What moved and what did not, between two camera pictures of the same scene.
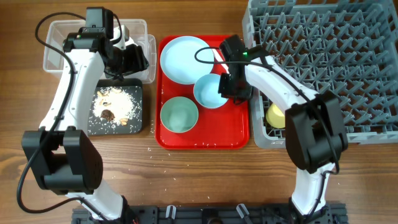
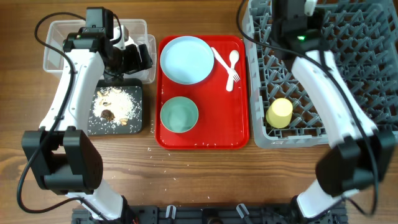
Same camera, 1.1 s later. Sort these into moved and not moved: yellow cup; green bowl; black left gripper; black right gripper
Moved: black right gripper
Not moved: yellow cup; green bowl; black left gripper
